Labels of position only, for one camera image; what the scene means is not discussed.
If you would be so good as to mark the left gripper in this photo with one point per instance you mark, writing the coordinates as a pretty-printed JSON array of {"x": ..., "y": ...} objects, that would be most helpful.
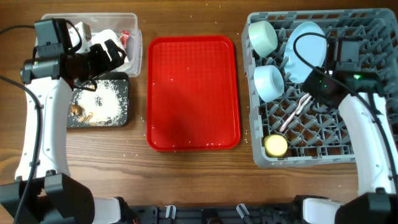
[{"x": 104, "y": 65}]

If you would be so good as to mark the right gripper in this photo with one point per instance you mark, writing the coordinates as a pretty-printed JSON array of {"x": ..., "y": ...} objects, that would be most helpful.
[{"x": 315, "y": 86}]

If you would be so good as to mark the white plastic fork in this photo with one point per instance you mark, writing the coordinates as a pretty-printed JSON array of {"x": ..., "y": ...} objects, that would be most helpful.
[{"x": 288, "y": 120}]

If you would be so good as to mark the white plastic spoon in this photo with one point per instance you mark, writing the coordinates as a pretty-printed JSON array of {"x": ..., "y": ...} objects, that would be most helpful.
[{"x": 302, "y": 103}]

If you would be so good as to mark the white napkin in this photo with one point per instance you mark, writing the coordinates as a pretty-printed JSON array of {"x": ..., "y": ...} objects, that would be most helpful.
[{"x": 102, "y": 37}]

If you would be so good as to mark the light blue plate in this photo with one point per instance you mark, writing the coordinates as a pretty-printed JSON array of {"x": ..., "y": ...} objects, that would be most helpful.
[{"x": 312, "y": 48}]

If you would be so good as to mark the light blue bowl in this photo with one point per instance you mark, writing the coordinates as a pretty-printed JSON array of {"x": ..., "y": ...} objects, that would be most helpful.
[{"x": 268, "y": 82}]

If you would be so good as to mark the yellow cup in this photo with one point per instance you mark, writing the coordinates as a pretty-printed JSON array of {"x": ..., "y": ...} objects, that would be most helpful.
[{"x": 275, "y": 145}]

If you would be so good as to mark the green bowl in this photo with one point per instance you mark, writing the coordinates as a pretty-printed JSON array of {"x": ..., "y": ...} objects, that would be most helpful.
[{"x": 263, "y": 38}]

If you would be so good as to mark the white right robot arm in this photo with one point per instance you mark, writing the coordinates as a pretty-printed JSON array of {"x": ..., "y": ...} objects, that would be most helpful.
[{"x": 359, "y": 98}]

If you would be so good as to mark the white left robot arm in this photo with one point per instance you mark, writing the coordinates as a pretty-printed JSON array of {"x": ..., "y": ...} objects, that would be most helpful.
[{"x": 43, "y": 190}]

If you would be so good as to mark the grey dishwasher rack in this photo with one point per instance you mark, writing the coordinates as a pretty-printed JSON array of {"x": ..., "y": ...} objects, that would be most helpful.
[{"x": 318, "y": 135}]

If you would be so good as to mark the black waste tray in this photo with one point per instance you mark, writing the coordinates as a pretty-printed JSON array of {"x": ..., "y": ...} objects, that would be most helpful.
[{"x": 118, "y": 118}]

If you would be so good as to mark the food scraps and rice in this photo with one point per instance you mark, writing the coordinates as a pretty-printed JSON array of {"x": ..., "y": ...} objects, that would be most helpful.
[{"x": 98, "y": 104}]

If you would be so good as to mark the clear plastic bin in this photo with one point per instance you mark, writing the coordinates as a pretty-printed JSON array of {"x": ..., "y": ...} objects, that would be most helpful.
[{"x": 115, "y": 21}]

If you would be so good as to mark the red wrapper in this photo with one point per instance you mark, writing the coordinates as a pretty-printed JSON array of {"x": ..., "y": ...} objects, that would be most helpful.
[{"x": 123, "y": 37}]

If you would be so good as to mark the red plastic tray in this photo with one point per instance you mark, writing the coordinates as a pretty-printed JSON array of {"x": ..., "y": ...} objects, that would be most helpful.
[{"x": 192, "y": 94}]

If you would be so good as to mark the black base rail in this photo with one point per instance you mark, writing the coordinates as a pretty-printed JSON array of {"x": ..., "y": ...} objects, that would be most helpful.
[{"x": 264, "y": 214}]

